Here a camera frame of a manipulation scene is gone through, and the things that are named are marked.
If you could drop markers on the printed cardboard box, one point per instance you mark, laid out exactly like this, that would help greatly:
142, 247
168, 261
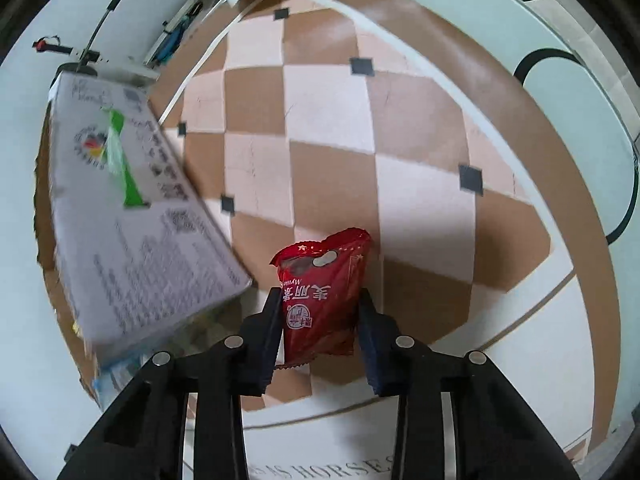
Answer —
135, 240

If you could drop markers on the black pole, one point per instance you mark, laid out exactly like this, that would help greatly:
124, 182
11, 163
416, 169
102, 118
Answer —
112, 5

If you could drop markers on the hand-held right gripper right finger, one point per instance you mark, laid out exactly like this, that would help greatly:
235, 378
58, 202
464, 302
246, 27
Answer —
372, 355

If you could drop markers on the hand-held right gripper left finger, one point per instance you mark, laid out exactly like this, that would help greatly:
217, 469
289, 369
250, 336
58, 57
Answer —
265, 342

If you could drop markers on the small red snack packet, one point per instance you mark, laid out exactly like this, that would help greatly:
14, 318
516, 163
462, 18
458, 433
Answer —
320, 305

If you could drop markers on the red black clamp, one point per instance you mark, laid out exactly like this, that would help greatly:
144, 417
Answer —
52, 46

